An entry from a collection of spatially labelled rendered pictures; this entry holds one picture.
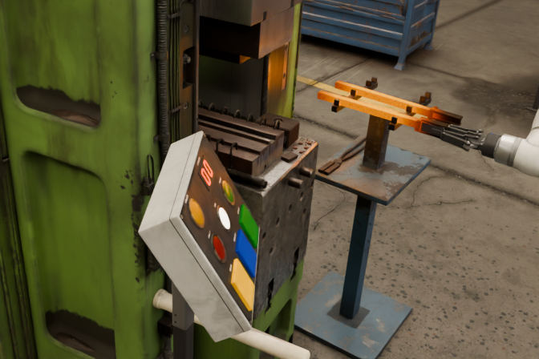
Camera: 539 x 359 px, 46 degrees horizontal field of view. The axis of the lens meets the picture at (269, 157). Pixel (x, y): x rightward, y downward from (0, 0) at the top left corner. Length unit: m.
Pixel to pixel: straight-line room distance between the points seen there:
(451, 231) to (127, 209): 2.14
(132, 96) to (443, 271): 2.02
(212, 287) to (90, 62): 0.67
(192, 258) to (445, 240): 2.33
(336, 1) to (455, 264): 3.14
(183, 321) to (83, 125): 0.53
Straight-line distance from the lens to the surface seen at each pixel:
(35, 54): 1.70
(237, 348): 2.10
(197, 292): 1.18
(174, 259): 1.14
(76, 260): 1.93
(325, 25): 5.81
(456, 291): 3.02
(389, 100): 2.20
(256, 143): 1.80
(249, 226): 1.39
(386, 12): 5.54
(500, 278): 3.18
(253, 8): 1.53
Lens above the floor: 1.80
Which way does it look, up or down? 28 degrees down
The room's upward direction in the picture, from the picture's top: 4 degrees clockwise
